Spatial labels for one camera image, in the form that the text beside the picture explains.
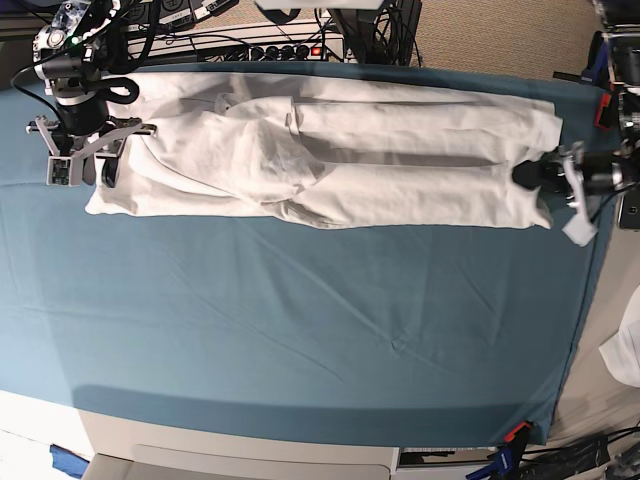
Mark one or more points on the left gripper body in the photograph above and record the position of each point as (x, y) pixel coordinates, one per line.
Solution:
(555, 166)

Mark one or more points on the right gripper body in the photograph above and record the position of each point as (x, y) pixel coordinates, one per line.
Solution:
(102, 155)

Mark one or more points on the white T-shirt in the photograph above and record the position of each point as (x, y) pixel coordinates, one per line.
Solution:
(329, 153)

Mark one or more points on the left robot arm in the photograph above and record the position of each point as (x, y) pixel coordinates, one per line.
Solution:
(613, 66)

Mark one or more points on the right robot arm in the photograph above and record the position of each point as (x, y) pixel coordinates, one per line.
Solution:
(80, 58)

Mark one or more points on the silver device right edge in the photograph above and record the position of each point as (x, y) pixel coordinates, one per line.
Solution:
(629, 211)

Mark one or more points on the orange black clamp top right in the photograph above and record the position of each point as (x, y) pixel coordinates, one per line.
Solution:
(606, 112)

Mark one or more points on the blue black clamp top right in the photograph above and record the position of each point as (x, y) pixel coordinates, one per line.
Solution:
(596, 72)

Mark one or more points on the grey foot pedal box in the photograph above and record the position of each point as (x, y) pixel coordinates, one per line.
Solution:
(175, 12)

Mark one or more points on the white cloth right edge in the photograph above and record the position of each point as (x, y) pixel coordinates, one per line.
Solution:
(620, 352)

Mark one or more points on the teal table cloth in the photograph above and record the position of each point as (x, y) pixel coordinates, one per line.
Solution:
(390, 336)

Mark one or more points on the orange blue clamp bottom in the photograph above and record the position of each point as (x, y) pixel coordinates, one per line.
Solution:
(508, 456)

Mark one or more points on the grey plastic bin bottom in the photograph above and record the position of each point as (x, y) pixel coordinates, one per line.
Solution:
(159, 463)

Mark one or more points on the blue cloth bottom left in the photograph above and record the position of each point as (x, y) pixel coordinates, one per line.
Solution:
(68, 462)

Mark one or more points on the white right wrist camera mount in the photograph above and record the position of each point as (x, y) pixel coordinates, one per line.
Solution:
(65, 151)

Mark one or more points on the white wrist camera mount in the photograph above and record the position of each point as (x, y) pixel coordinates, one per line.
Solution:
(579, 228)
(65, 151)

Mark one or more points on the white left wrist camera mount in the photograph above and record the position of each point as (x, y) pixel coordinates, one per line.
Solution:
(579, 228)

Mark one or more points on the black power strip red switch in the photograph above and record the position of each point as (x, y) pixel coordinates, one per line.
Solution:
(288, 53)

